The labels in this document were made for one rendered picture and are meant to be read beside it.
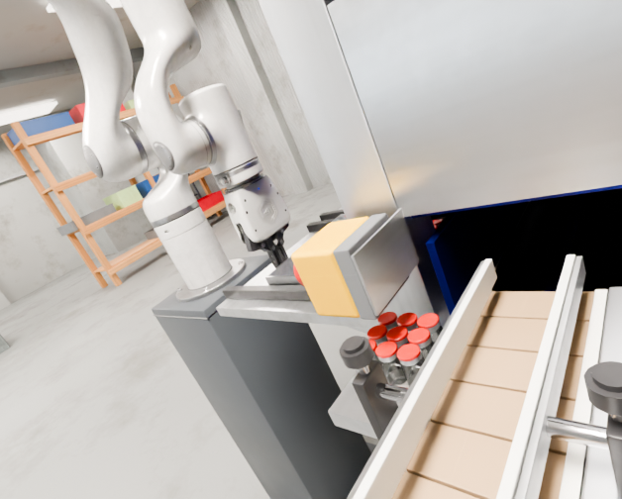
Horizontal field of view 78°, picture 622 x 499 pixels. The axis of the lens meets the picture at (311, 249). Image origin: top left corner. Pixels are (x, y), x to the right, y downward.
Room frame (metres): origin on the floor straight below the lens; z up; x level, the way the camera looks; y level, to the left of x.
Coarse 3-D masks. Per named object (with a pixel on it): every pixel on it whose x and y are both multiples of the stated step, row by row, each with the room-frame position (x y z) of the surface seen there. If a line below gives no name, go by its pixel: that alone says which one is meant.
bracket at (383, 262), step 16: (400, 208) 0.35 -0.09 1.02; (384, 224) 0.33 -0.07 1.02; (400, 224) 0.35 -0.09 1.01; (368, 240) 0.31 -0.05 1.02; (384, 240) 0.32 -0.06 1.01; (400, 240) 0.34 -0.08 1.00; (352, 256) 0.29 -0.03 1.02; (368, 256) 0.30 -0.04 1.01; (384, 256) 0.32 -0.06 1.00; (400, 256) 0.33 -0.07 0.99; (416, 256) 0.35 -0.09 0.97; (368, 272) 0.30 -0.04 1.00; (384, 272) 0.31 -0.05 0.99; (400, 272) 0.33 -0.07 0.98; (368, 288) 0.29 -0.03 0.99; (384, 288) 0.31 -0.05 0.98; (384, 304) 0.30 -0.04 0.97
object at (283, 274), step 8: (344, 216) 0.82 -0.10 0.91; (280, 264) 0.68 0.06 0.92; (288, 264) 0.69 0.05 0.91; (272, 272) 0.66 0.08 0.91; (280, 272) 0.67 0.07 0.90; (288, 272) 0.68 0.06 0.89; (272, 280) 0.64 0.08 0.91; (280, 280) 0.62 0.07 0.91; (288, 280) 0.61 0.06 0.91; (296, 280) 0.59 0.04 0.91
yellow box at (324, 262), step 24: (384, 216) 0.34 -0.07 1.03; (312, 240) 0.36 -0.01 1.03; (336, 240) 0.33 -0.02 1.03; (360, 240) 0.31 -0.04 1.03; (312, 264) 0.33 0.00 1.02; (336, 264) 0.31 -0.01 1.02; (312, 288) 0.34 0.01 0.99; (336, 288) 0.32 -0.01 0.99; (360, 288) 0.30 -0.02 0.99; (336, 312) 0.32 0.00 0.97; (360, 312) 0.30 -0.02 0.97
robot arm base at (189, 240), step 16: (176, 224) 0.89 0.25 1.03; (192, 224) 0.90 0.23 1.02; (208, 224) 0.95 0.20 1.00; (160, 240) 0.92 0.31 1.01; (176, 240) 0.89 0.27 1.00; (192, 240) 0.89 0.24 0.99; (208, 240) 0.92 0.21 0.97; (176, 256) 0.90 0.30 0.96; (192, 256) 0.89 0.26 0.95; (208, 256) 0.90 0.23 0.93; (224, 256) 0.94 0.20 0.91; (192, 272) 0.89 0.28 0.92; (208, 272) 0.89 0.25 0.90; (224, 272) 0.91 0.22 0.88; (240, 272) 0.90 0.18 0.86; (192, 288) 0.90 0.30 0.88; (208, 288) 0.87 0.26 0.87
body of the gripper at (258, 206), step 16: (240, 192) 0.66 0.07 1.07; (256, 192) 0.68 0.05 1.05; (272, 192) 0.70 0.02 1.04; (240, 208) 0.66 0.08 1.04; (256, 208) 0.67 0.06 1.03; (272, 208) 0.69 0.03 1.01; (240, 224) 0.68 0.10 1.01; (256, 224) 0.66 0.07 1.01; (272, 224) 0.68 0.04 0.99; (256, 240) 0.65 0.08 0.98
